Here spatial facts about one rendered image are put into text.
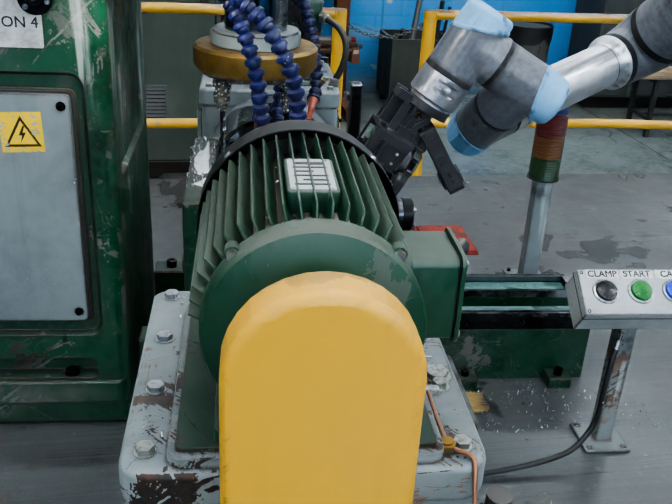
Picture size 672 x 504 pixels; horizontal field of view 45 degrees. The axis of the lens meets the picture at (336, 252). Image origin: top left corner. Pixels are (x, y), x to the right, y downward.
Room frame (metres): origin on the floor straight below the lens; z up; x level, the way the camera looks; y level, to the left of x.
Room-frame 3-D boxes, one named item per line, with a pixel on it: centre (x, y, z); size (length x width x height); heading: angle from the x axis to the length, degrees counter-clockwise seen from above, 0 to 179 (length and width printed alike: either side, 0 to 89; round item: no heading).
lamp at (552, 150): (1.57, -0.41, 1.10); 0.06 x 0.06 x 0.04
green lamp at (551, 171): (1.57, -0.41, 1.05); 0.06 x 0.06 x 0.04
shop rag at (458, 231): (1.75, -0.25, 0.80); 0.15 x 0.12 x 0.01; 9
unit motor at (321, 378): (0.58, -0.01, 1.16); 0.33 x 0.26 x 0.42; 7
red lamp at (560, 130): (1.57, -0.41, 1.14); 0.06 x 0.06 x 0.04
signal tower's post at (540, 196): (1.57, -0.41, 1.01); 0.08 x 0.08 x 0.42; 7
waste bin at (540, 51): (6.34, -1.34, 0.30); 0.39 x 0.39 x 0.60
